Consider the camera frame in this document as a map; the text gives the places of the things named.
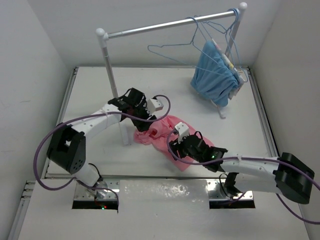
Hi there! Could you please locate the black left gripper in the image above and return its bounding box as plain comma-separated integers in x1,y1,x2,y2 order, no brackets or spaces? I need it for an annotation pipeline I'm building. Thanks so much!
130,101,156,131

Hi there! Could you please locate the pink t shirt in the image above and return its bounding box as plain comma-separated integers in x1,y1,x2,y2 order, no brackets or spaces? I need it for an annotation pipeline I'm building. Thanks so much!
132,114,216,172

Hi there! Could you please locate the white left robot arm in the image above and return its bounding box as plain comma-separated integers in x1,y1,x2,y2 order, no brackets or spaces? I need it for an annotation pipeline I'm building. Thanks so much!
46,88,163,194

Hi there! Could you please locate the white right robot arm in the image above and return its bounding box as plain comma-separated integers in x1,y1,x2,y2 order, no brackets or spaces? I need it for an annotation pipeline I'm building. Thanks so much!
166,130,315,205

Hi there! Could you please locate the blue t shirt on hanger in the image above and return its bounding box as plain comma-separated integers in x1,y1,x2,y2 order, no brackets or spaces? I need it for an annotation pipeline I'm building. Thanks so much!
190,40,238,107

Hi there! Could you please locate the patterned white garment on hanger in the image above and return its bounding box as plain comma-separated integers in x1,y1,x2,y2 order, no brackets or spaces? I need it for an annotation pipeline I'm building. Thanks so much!
211,38,245,100

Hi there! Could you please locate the blue hanger at rack end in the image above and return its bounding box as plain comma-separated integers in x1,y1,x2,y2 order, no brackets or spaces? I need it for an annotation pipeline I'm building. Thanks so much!
225,8,249,83

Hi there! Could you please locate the white foreground cover board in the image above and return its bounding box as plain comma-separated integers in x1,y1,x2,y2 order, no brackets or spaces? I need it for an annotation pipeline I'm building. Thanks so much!
19,179,308,240

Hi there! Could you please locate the white clothes rack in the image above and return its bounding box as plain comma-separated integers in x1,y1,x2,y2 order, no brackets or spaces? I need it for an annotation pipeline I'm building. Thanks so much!
95,1,248,147

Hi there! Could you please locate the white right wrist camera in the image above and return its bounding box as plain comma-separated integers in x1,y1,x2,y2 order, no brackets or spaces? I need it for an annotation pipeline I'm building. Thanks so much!
174,122,190,143

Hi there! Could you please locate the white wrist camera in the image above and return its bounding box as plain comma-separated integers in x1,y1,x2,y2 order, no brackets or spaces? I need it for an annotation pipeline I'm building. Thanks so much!
146,98,164,115
174,122,190,143

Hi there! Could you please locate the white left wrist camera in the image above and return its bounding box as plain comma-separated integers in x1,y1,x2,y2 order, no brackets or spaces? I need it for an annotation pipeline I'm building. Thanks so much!
146,98,164,115

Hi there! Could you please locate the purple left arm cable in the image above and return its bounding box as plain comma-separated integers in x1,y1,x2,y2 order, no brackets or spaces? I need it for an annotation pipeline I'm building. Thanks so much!
33,94,172,201

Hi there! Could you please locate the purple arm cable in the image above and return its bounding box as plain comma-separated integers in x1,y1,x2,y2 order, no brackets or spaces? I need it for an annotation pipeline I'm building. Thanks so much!
166,127,320,226
33,94,172,201

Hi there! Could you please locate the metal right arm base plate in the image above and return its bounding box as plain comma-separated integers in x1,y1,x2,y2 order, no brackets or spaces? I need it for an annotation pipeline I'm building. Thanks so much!
206,178,254,201

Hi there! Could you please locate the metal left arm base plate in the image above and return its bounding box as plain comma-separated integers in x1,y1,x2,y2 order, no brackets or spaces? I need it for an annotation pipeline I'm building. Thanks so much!
73,180,120,201

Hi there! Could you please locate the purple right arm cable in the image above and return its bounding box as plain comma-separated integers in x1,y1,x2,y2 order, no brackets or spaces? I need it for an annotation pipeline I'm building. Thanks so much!
166,127,320,226

